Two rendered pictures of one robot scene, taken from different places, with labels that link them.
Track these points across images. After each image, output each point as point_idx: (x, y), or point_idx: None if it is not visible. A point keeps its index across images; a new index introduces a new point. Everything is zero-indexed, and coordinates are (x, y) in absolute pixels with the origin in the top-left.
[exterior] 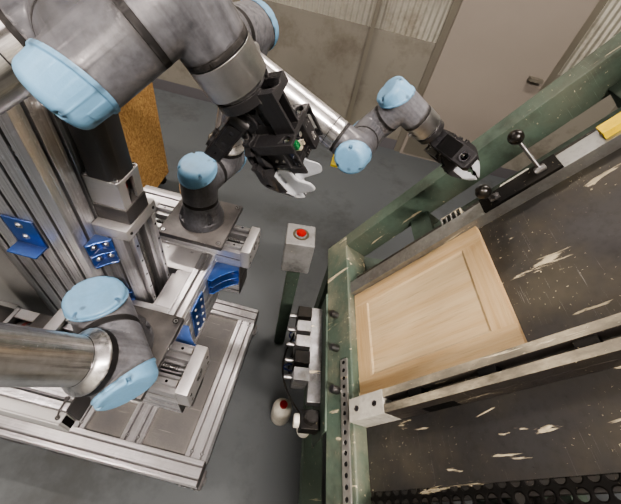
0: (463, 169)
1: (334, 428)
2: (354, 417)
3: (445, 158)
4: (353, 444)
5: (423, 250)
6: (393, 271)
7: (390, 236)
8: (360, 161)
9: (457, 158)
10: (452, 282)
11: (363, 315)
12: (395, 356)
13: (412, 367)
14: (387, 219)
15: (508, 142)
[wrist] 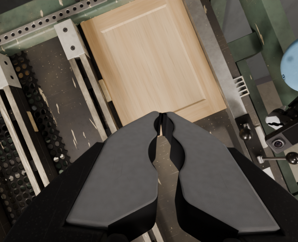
0: (265, 138)
1: (47, 5)
2: (58, 30)
3: (289, 118)
4: (42, 31)
5: (211, 64)
6: (196, 31)
7: (244, 7)
8: (294, 85)
9: (279, 138)
10: (179, 93)
11: (152, 4)
12: (117, 51)
13: (110, 70)
14: (261, 8)
15: (290, 152)
